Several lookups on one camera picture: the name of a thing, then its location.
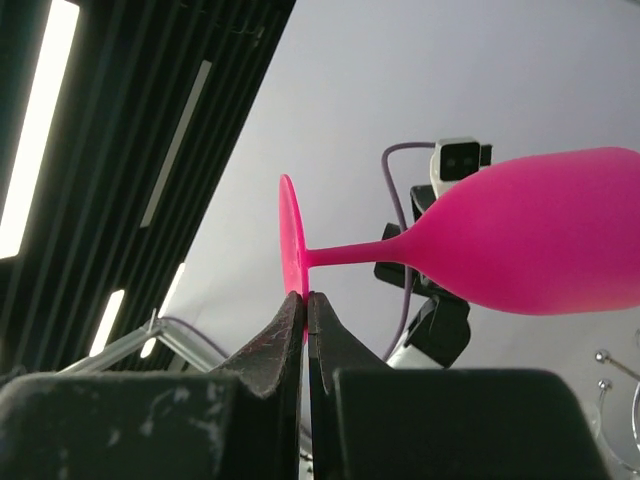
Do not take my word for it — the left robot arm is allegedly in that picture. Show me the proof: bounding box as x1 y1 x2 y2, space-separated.
373 185 471 369

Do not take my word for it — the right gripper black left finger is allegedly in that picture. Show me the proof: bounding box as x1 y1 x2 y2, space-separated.
1 293 305 479

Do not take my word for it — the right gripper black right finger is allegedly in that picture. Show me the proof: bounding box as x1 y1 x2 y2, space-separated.
307 293 609 479

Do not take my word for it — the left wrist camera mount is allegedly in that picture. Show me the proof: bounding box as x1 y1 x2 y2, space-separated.
429 137 493 199

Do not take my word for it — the chrome wire glass rack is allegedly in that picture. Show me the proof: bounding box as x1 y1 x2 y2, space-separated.
583 348 639 479

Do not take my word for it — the pink wine glass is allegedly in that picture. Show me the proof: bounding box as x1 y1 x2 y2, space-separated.
279 147 639 316

